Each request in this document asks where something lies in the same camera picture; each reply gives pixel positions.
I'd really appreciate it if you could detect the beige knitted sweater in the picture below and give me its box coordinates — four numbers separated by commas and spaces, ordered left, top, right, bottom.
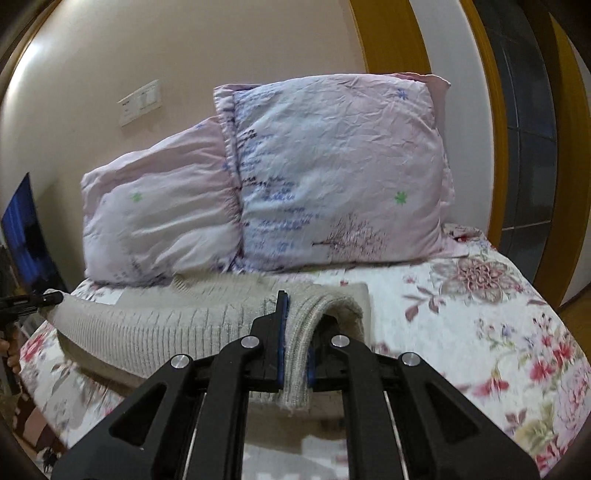
41, 274, 372, 412

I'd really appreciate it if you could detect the person's left hand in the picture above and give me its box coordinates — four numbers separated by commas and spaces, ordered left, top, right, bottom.
0, 324, 22, 375

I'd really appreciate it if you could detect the glowing computer monitor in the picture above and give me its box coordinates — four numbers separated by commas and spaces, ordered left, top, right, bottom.
1, 174, 68, 294

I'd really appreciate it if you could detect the pink pillow left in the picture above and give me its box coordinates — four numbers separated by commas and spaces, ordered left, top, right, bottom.
81, 117, 242, 285

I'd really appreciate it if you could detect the pink patterned pillow right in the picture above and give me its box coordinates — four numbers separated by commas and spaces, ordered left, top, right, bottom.
213, 73, 467, 272

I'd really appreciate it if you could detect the white wall switch panel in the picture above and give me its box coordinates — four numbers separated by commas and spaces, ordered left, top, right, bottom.
118, 79, 162, 127

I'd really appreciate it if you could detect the wooden door frame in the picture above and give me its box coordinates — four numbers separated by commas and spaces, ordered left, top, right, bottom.
351, 1, 590, 307

